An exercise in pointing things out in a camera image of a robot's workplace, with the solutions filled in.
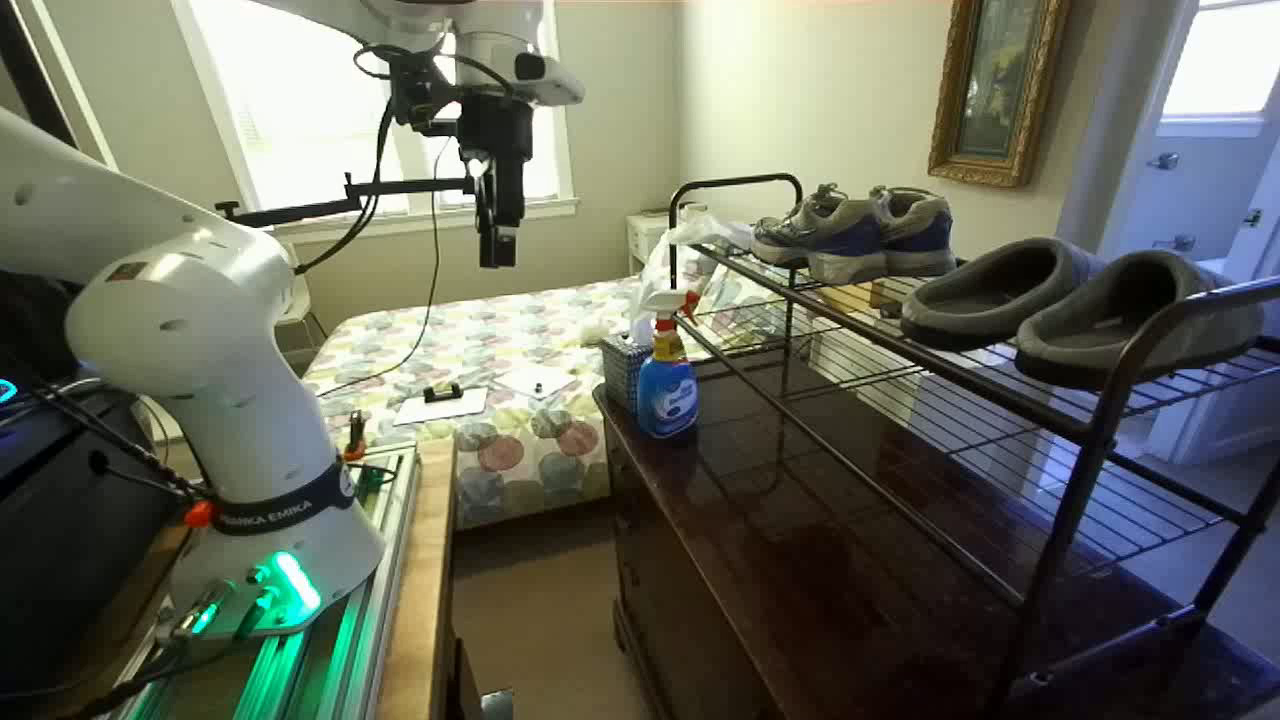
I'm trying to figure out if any blue spray bottle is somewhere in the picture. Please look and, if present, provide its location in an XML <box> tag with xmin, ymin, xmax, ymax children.
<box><xmin>623</xmin><ymin>287</ymin><xmax>702</xmax><ymax>450</ymax></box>

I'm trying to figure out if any gold framed picture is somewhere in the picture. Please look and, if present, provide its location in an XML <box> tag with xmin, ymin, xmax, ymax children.
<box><xmin>927</xmin><ymin>0</ymin><xmax>1070</xmax><ymax>194</ymax></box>

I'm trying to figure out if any grey house slipper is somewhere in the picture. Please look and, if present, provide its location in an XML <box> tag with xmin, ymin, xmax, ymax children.
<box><xmin>900</xmin><ymin>237</ymin><xmax>1101</xmax><ymax>352</ymax></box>
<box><xmin>1012</xmin><ymin>247</ymin><xmax>1269</xmax><ymax>392</ymax></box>

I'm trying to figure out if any white nightstand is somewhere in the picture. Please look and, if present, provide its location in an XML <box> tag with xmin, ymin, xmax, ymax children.
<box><xmin>623</xmin><ymin>208</ymin><xmax>687</xmax><ymax>281</ymax></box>

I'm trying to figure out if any grey blue sneaker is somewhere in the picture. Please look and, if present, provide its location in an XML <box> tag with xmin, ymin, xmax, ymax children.
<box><xmin>870</xmin><ymin>184</ymin><xmax>961</xmax><ymax>281</ymax></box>
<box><xmin>749</xmin><ymin>179</ymin><xmax>893</xmax><ymax>287</ymax></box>

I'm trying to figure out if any wooden table edge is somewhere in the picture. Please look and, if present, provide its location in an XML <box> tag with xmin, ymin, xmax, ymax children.
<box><xmin>371</xmin><ymin>435</ymin><xmax>461</xmax><ymax>720</ymax></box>

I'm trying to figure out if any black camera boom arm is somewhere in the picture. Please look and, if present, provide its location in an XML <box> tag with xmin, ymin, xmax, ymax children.
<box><xmin>212</xmin><ymin>172</ymin><xmax>476</xmax><ymax>234</ymax></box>

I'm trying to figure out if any white panel door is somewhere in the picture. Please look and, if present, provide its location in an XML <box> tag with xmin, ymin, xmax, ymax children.
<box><xmin>1105</xmin><ymin>116</ymin><xmax>1280</xmax><ymax>471</ymax></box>

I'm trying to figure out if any dark tissue box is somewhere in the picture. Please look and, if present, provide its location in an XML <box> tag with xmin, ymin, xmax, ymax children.
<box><xmin>595</xmin><ymin>331</ymin><xmax>656</xmax><ymax>415</ymax></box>

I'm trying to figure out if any white framed window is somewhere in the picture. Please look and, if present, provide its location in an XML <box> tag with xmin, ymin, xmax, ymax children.
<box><xmin>170</xmin><ymin>0</ymin><xmax>583</xmax><ymax>230</ymax></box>

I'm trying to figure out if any aluminium robot base platform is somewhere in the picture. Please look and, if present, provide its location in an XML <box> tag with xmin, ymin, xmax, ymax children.
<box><xmin>105</xmin><ymin>451</ymin><xmax>423</xmax><ymax>720</ymax></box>

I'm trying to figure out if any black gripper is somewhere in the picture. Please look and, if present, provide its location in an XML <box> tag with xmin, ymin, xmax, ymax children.
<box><xmin>457</xmin><ymin>88</ymin><xmax>536</xmax><ymax>274</ymax></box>

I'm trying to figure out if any dark metal shoe rack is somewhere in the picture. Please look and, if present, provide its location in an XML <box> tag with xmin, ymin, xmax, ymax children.
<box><xmin>665</xmin><ymin>172</ymin><xmax>1280</xmax><ymax>712</ymax></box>

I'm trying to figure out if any white plastic bag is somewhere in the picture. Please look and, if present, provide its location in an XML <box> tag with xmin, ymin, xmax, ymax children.
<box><xmin>635</xmin><ymin>213</ymin><xmax>730</xmax><ymax>323</ymax></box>

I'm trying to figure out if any white paper sheet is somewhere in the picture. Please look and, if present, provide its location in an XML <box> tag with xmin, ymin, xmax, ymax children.
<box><xmin>391</xmin><ymin>384</ymin><xmax>491</xmax><ymax>433</ymax></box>

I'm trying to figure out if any bed with floral cover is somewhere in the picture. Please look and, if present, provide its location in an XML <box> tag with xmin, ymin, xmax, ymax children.
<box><xmin>300</xmin><ymin>274</ymin><xmax>672</xmax><ymax>537</ymax></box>

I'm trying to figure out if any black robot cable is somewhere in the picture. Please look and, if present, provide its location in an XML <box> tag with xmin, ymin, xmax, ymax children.
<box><xmin>291</xmin><ymin>46</ymin><xmax>411</xmax><ymax>281</ymax></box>

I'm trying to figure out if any dark wooden dresser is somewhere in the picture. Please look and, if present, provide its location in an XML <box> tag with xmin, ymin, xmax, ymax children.
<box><xmin>595</xmin><ymin>331</ymin><xmax>1280</xmax><ymax>720</ymax></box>

